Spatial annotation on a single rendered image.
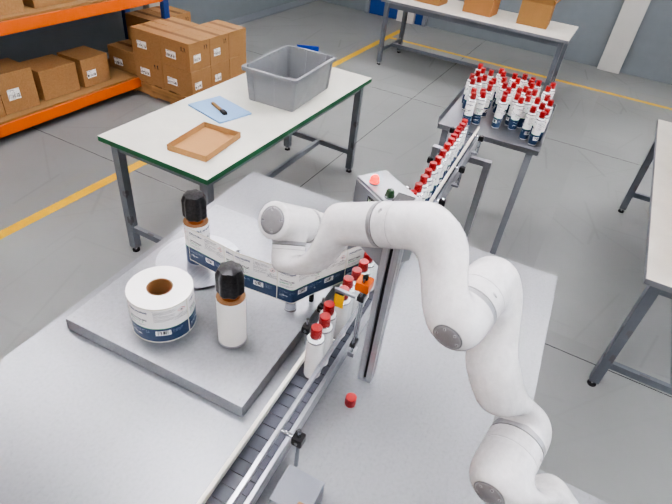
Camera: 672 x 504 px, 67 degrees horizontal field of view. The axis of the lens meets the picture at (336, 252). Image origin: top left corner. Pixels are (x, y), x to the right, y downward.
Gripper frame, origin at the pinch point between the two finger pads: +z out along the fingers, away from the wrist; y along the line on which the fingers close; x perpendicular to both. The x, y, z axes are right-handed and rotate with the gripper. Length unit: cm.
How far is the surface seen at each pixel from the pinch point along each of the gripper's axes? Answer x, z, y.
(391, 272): 3.2, 2.8, -17.0
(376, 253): 0.6, 1.0, -11.6
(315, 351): 34.7, 5.1, -6.8
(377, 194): -13.5, -4.8, -7.0
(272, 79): -36, 132, 157
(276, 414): 54, -1, -8
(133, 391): 70, -16, 30
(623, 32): -321, 674, 89
